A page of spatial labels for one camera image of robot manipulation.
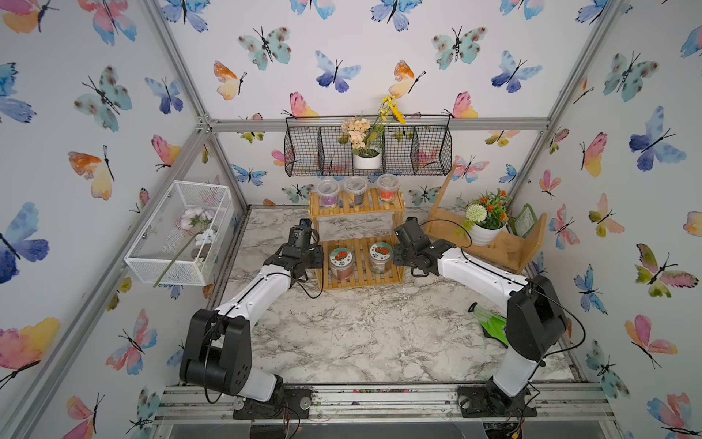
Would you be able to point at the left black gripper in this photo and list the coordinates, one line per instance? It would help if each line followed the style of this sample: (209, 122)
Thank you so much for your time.
(316, 251)

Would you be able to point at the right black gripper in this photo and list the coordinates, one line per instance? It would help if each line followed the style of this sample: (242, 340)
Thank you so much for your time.
(397, 258)

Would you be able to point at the strawberry lid jar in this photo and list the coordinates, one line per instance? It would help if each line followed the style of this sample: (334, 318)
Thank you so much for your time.
(380, 257)
(342, 264)

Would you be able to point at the two-tier wooden slat shelf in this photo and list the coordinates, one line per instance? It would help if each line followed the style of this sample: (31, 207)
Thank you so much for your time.
(381, 218)

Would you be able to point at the purple seed jar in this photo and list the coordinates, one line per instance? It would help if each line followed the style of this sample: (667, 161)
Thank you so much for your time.
(328, 191)

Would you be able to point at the red seed jar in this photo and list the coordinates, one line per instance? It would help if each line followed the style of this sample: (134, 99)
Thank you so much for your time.
(388, 187)

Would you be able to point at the dark seed jar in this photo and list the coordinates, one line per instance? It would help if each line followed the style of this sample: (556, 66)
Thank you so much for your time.
(356, 188)

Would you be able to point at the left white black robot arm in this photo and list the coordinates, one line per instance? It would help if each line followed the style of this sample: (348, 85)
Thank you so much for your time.
(218, 348)

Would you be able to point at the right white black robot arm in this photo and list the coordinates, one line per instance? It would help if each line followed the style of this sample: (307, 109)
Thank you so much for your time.
(535, 319)

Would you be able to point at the tilted wooden stand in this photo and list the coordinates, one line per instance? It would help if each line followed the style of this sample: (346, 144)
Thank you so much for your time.
(500, 247)

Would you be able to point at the white pot orange flowers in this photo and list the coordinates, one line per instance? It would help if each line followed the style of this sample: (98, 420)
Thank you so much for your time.
(486, 217)

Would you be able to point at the green garden shovel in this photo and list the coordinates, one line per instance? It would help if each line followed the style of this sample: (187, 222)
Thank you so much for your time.
(493, 325)

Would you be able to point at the pink white artificial flower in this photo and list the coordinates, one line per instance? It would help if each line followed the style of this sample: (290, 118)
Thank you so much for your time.
(198, 224)

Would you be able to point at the white pot beige yellow flowers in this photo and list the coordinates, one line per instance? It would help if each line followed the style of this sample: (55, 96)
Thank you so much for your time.
(366, 136)

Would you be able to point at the black wire wall basket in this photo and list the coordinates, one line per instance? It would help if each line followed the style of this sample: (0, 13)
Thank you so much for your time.
(420, 146)

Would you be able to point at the white mesh wall basket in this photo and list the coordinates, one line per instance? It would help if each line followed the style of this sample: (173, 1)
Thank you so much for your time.
(161, 237)

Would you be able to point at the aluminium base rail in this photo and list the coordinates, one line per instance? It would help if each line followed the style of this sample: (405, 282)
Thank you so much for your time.
(573, 409)

